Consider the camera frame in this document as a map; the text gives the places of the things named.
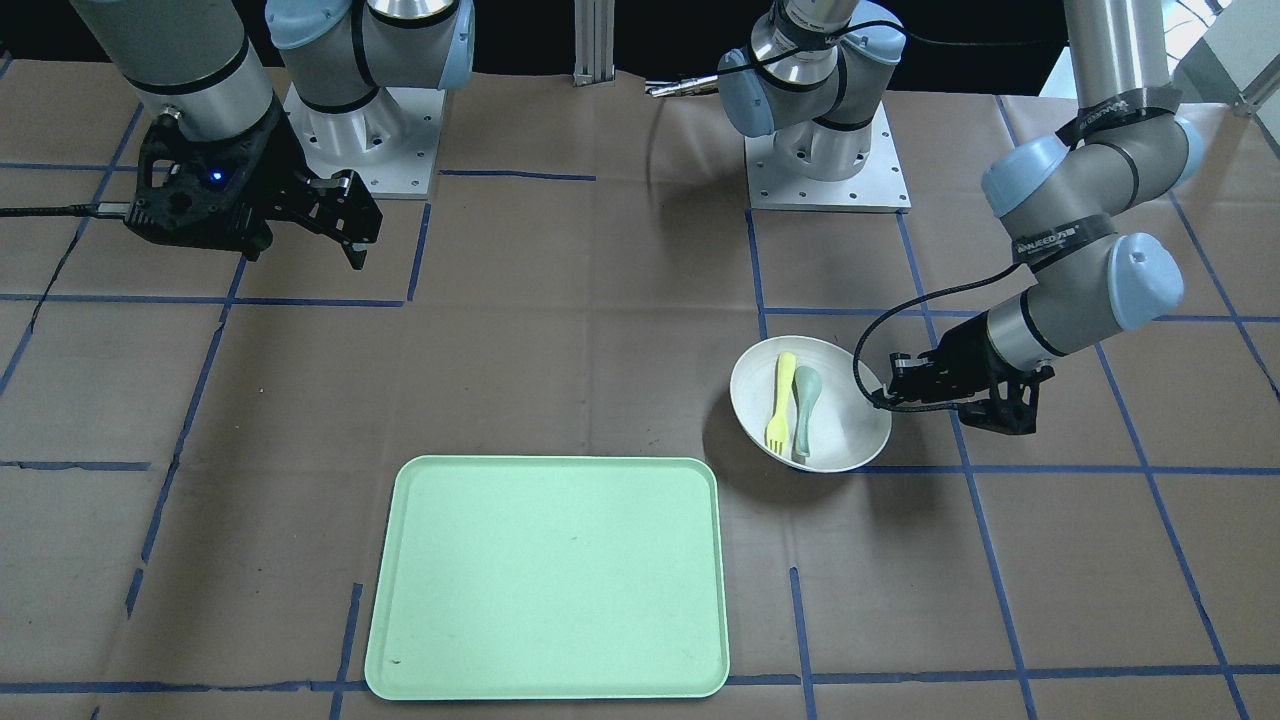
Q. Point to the light green tray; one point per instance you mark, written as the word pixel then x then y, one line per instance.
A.
pixel 550 578

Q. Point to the yellow plastic fork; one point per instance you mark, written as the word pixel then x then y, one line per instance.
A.
pixel 777 430

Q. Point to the teal plastic spoon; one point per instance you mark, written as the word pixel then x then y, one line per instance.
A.
pixel 808 387

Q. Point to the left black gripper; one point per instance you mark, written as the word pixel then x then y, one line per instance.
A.
pixel 963 358

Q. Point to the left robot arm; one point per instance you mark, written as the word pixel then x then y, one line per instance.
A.
pixel 822 66

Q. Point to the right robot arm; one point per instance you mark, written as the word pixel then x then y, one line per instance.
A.
pixel 224 157

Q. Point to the white round plate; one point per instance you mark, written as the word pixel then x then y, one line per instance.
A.
pixel 847 431

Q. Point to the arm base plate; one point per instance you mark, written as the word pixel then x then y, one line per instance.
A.
pixel 808 167
pixel 392 142

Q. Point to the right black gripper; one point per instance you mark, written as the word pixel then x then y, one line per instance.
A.
pixel 283 163

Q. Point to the aluminium frame post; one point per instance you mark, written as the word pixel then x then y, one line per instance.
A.
pixel 594 24

